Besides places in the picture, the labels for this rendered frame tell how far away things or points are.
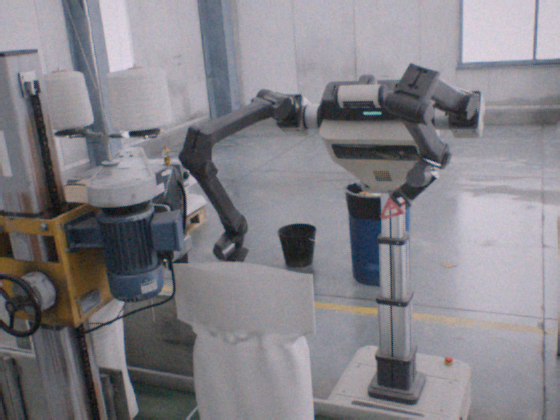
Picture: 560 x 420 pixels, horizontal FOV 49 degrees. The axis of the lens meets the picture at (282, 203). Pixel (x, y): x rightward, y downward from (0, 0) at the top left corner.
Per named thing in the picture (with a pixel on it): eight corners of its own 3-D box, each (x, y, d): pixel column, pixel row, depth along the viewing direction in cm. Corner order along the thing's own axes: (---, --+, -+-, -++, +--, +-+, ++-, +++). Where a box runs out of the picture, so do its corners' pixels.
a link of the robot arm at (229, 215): (213, 156, 179) (185, 144, 184) (202, 171, 178) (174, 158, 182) (253, 226, 215) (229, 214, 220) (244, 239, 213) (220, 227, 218)
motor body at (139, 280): (176, 284, 176) (165, 202, 169) (146, 308, 163) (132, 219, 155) (132, 280, 182) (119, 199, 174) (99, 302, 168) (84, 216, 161)
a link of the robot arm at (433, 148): (431, 98, 145) (391, 85, 150) (421, 120, 145) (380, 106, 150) (457, 152, 183) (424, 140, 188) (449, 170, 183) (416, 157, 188)
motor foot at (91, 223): (124, 240, 171) (119, 210, 169) (97, 256, 161) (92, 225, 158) (97, 238, 175) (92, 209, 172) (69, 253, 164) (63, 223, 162)
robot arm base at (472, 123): (453, 92, 195) (449, 128, 193) (449, 82, 188) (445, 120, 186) (481, 92, 192) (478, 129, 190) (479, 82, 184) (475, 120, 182)
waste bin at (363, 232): (421, 263, 446) (421, 176, 427) (408, 293, 401) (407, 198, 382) (357, 258, 464) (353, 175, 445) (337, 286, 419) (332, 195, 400)
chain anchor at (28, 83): (45, 95, 157) (41, 70, 156) (31, 98, 153) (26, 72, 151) (37, 95, 158) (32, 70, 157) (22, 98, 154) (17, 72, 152)
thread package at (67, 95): (105, 123, 186) (95, 66, 181) (73, 132, 173) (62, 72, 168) (66, 123, 191) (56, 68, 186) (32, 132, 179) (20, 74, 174)
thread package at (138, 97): (184, 123, 177) (177, 62, 172) (152, 135, 162) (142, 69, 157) (136, 123, 183) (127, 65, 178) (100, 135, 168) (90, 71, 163)
